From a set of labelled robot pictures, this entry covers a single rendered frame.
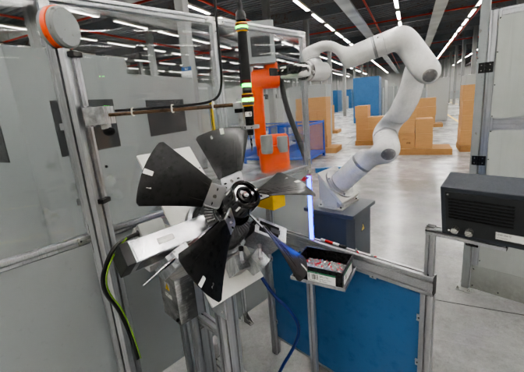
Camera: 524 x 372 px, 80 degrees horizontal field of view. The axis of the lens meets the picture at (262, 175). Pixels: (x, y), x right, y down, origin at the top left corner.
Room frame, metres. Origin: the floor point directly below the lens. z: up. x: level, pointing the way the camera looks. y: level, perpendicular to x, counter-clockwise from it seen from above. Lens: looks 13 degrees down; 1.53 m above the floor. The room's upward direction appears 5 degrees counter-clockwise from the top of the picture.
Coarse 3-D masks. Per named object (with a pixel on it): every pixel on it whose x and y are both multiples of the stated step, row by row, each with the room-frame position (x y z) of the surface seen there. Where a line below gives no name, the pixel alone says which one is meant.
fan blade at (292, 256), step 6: (264, 228) 1.03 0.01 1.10; (270, 234) 1.02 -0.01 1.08; (276, 240) 1.02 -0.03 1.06; (282, 246) 1.02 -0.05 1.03; (288, 246) 1.11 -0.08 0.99; (282, 252) 0.98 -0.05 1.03; (288, 252) 1.01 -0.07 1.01; (294, 252) 1.09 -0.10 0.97; (288, 258) 0.97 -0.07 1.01; (294, 258) 1.02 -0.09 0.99; (294, 264) 0.97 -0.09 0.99; (300, 264) 1.02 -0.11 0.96; (306, 264) 1.07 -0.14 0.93; (294, 270) 0.94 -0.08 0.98; (300, 270) 0.98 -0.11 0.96; (300, 276) 0.94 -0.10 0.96
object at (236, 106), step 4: (236, 104) 1.17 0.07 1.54; (240, 104) 1.17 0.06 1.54; (236, 108) 1.16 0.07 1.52; (240, 108) 1.16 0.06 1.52; (236, 112) 1.16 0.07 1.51; (240, 112) 1.17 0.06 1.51; (240, 116) 1.17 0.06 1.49; (244, 116) 1.18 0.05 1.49; (240, 120) 1.17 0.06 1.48; (244, 120) 1.18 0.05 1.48; (240, 124) 1.17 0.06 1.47; (244, 124) 1.17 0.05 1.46; (256, 124) 1.20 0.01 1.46; (244, 128) 1.15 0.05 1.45; (248, 128) 1.14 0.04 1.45; (252, 128) 1.14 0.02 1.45; (256, 128) 1.15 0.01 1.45
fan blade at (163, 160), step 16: (160, 144) 1.05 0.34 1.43; (160, 160) 1.03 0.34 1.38; (176, 160) 1.05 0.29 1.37; (144, 176) 1.00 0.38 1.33; (160, 176) 1.02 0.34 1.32; (176, 176) 1.03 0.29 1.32; (192, 176) 1.05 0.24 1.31; (144, 192) 0.99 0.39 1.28; (160, 192) 1.01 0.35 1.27; (176, 192) 1.03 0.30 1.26; (192, 192) 1.05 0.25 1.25
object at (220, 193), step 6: (210, 186) 1.07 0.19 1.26; (216, 186) 1.08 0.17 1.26; (222, 186) 1.09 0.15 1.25; (210, 192) 1.07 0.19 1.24; (216, 192) 1.08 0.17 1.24; (222, 192) 1.09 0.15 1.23; (210, 198) 1.07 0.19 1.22; (216, 198) 1.08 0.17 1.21; (222, 198) 1.09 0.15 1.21; (204, 204) 1.07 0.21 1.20; (210, 204) 1.08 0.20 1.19; (216, 204) 1.08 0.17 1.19
